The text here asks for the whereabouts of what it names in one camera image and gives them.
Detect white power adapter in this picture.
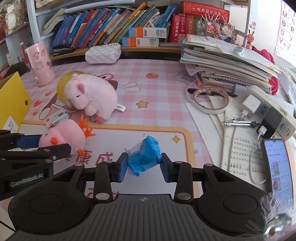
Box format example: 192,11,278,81
240,94,261,118

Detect stack of papers and notebooks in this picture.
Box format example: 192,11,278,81
180,35,280,95

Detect white double-sided tape roll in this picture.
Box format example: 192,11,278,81
185,87,230,114

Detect white power strip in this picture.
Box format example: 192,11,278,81
245,85,295,141

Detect orange white box upper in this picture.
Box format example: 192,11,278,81
128,27,167,39

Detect large pink plush pig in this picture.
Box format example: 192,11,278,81
64,73,126,123

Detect red dictionary books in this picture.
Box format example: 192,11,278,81
169,1,230,43

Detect yellow cardboard box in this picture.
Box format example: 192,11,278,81
0,72,32,133

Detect white quilted pouch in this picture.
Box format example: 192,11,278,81
85,43,121,64

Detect blue plastic wrapper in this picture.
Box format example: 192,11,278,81
125,136,162,177

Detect pink checkered tablecloth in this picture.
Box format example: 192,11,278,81
0,58,296,202

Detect silver pen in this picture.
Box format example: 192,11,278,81
222,118,260,128

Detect small pink plush chick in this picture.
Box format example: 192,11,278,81
38,115,96,157

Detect black charger plug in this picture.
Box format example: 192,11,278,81
256,107,282,138

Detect smartphone with lit screen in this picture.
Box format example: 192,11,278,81
261,138,294,207

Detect orange white box lower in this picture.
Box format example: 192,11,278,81
121,37,159,48

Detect row of colourful books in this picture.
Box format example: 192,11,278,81
50,1,177,55

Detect white bookshelf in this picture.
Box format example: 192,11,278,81
0,0,253,61

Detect pink cylindrical cup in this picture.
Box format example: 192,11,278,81
25,41,55,87

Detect orange white box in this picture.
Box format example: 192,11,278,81
121,37,159,48
128,27,167,39

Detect yellow tape roll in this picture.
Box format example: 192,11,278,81
57,71,89,104

